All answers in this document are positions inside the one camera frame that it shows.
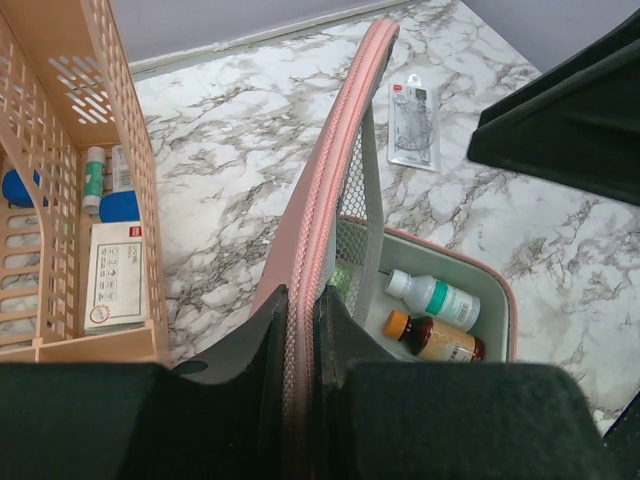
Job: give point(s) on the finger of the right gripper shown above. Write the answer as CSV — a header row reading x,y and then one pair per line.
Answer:
x,y
576,125

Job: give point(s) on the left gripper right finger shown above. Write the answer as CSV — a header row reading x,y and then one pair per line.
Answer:
x,y
378,417

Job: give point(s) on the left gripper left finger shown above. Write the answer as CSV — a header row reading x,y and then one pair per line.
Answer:
x,y
215,416

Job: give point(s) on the brown bottle orange cap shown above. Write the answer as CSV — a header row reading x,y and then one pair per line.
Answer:
x,y
433,340

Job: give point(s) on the white medicine bottle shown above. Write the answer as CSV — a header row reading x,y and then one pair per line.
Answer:
x,y
436,298

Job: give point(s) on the small green box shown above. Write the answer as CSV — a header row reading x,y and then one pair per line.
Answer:
x,y
344,280

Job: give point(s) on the pink medicine kit case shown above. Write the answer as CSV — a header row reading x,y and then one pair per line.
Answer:
x,y
335,216

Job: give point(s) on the long white packaged strip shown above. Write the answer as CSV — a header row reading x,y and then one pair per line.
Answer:
x,y
414,125

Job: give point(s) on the white box in organizer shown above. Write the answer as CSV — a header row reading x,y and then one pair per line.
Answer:
x,y
116,287

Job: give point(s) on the blue round item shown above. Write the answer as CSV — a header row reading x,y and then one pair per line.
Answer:
x,y
14,190
119,207

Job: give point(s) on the white green glue stick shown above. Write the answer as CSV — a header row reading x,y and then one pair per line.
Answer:
x,y
94,180

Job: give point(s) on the orange mesh file organizer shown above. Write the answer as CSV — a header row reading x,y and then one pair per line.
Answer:
x,y
66,87

